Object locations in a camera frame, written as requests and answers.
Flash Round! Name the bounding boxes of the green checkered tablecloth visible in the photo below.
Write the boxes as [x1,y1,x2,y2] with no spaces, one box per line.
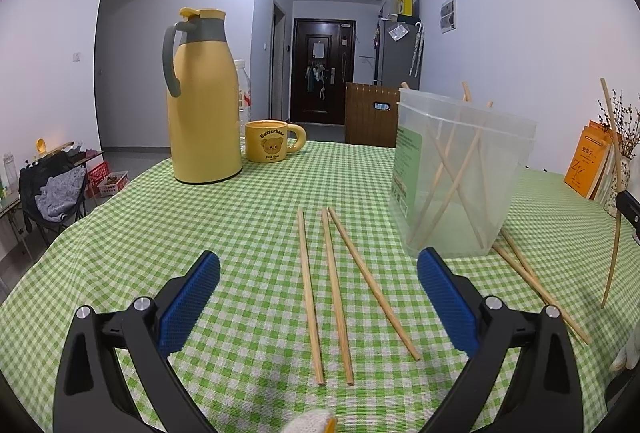
[0,140,640,433]

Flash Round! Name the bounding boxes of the black folding chair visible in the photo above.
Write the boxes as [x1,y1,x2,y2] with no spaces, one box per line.
[17,153,88,234]

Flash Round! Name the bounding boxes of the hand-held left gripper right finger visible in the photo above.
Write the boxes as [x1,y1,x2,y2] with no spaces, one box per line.
[416,247,585,433]

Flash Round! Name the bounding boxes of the grey clothes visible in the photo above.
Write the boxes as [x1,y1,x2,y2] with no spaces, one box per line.
[34,168,86,221]

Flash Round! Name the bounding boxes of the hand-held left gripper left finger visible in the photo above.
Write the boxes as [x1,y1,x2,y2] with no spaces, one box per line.
[52,249,221,433]

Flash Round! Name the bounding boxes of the wall poster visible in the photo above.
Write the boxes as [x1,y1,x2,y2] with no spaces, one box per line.
[440,0,458,34]

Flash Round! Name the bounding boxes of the yellow thermos jug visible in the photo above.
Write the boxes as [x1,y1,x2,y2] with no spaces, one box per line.
[162,7,244,185]

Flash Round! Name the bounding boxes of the yellow bear mug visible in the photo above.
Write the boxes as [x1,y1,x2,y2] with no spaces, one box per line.
[244,119,307,164]

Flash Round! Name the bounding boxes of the clear plastic water bottle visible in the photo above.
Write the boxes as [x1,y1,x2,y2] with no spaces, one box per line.
[234,59,253,148]

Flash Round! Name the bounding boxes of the red plastic basket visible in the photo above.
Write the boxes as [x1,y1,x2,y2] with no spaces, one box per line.
[84,160,111,198]

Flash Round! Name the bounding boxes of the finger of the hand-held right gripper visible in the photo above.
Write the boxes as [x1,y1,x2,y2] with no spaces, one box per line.
[617,190,640,241]

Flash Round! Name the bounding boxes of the white folded umbrella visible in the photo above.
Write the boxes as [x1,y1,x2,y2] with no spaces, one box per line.
[409,20,426,78]

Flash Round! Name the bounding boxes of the grey refrigerator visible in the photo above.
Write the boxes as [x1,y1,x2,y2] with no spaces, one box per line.
[376,15,422,86]

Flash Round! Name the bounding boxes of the clear plastic container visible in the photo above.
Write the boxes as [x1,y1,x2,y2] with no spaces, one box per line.
[398,88,539,254]
[390,125,537,260]

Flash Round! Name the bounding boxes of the pale book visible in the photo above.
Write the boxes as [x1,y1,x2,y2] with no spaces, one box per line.
[590,148,618,201]

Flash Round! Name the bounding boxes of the wood framed interior door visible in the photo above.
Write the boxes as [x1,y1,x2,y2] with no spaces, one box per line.
[271,0,288,121]

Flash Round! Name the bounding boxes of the person's right hand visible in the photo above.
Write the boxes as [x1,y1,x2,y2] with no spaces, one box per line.
[610,325,640,371]

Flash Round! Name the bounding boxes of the dark dried branches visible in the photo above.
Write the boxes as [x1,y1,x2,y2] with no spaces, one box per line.
[597,88,640,160]

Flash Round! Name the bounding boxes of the dark brown entrance door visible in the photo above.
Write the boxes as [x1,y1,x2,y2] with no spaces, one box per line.
[291,18,357,126]

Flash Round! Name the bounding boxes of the floral patterned vase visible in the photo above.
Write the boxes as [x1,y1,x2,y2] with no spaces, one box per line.
[603,155,632,218]

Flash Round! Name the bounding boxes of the orange book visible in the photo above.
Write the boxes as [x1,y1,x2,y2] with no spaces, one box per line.
[582,119,623,146]
[564,125,613,200]

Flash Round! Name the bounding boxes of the person's left hand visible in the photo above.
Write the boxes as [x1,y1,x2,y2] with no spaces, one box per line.
[282,409,338,433]

